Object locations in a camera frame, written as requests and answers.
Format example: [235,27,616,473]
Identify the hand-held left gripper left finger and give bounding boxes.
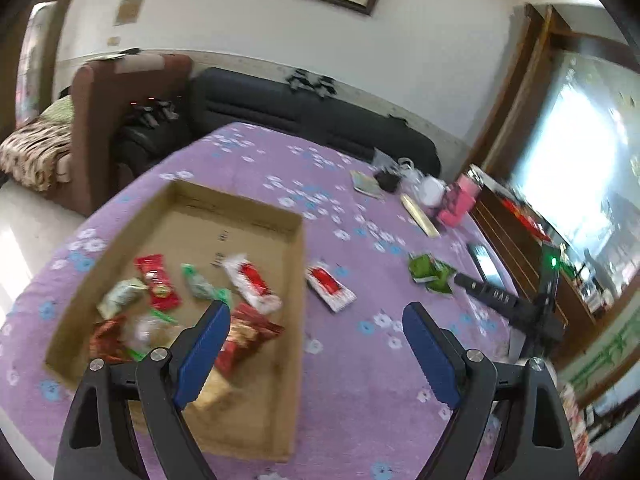
[52,300,233,480]

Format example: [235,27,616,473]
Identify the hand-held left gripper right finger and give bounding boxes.
[402,301,581,480]

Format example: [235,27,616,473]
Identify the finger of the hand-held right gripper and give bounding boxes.
[452,272,526,318]

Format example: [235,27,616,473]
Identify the clear biscuit pack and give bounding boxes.
[192,365,233,411]

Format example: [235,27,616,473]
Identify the large dark red packet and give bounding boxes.
[215,302,286,376]

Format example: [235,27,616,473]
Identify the clear cake packet green seal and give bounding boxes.
[122,309,181,361]

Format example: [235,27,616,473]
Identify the red packet gold emblem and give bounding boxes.
[134,254,182,311]

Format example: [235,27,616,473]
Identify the white red snack packet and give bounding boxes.
[220,254,283,315]
[305,260,357,313]

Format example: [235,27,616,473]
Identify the small dark red packet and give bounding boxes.
[89,315,132,363]

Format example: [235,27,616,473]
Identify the pale green snack packet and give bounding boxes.
[97,277,148,318]

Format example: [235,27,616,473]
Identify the shallow cardboard box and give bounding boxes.
[44,179,307,463]

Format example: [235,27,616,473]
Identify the black smartphone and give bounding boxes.
[467,242,501,286]

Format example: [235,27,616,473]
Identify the wooden cabinet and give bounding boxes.
[470,5,640,411]

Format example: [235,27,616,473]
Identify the purple floral tablecloth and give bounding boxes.
[0,121,521,480]

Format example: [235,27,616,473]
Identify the red packages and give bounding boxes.
[500,195,551,241]

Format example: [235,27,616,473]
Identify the pink filled jar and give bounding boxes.
[437,167,483,228]

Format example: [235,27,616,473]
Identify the cream tube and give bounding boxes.
[400,194,441,238]

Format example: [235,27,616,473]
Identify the white round container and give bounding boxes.
[417,177,448,208]

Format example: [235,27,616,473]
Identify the clear plastic cup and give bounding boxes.
[397,157,426,186]

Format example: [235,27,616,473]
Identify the large television screen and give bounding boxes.
[510,50,640,301]

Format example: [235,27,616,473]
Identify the brown armchair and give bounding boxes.
[60,52,193,216]

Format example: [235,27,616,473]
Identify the black device with red lights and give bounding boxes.
[127,100,178,128]

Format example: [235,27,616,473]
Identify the black sofa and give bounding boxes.
[117,67,442,178]

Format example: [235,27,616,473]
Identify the brown patterned blanket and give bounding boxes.
[0,122,73,191]

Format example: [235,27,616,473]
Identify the green cushion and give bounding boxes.
[42,95,75,123]

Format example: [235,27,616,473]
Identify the wooden glazed door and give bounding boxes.
[0,0,66,131]

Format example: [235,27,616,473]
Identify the black device with cables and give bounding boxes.
[374,167,403,193]

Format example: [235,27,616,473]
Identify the wall plaque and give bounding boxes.
[114,0,144,26]

